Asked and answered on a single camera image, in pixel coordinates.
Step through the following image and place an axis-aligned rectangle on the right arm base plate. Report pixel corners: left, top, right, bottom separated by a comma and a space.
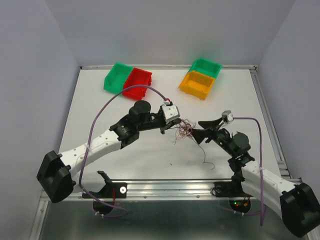
211, 181, 241, 198

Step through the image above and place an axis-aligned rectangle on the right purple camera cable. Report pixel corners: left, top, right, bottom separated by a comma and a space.
233, 116, 267, 227

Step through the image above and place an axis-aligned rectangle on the wire bundle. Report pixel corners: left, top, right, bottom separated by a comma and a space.
168, 118, 216, 170

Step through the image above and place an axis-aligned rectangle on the right green plastic bin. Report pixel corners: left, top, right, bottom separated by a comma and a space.
188, 58, 222, 79

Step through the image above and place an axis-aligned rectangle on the aluminium rail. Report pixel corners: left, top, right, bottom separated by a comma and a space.
249, 65, 292, 179
39, 177, 309, 201

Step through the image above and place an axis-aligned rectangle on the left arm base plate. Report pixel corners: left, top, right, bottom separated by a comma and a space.
90, 170, 128, 199

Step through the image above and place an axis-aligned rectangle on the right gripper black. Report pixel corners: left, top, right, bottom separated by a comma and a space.
187, 116, 236, 157

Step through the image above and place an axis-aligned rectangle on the aluminium right rail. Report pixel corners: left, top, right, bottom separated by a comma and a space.
249, 65, 292, 179

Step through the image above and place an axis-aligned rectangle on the red plastic bin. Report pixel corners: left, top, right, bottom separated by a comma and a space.
122, 67, 152, 101

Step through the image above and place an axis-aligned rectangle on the yellow plastic bin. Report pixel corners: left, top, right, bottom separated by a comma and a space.
179, 70, 216, 100

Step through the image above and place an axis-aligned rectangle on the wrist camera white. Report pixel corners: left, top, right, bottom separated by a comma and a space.
221, 110, 234, 125
161, 104, 181, 124

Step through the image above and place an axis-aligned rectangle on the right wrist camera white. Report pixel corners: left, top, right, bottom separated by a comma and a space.
221, 110, 234, 125

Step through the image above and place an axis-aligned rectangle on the green plastic bin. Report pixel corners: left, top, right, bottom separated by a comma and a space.
188, 58, 222, 79
103, 62, 133, 94

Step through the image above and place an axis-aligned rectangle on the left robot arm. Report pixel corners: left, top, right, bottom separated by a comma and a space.
36, 100, 181, 203

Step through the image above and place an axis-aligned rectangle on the left green plastic bin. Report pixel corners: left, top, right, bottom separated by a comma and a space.
103, 62, 133, 94

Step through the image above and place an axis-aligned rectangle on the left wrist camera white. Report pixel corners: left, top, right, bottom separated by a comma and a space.
161, 104, 181, 124

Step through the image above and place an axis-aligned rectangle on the purple camera cable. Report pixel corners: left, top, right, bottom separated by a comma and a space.
78, 84, 173, 219
233, 116, 267, 227

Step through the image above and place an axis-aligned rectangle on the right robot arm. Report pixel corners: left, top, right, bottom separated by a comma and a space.
190, 118, 320, 238

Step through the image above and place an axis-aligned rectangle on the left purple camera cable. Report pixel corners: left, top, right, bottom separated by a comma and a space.
78, 84, 173, 219

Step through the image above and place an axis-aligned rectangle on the aluminium front rail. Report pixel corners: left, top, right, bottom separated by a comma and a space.
39, 177, 309, 201

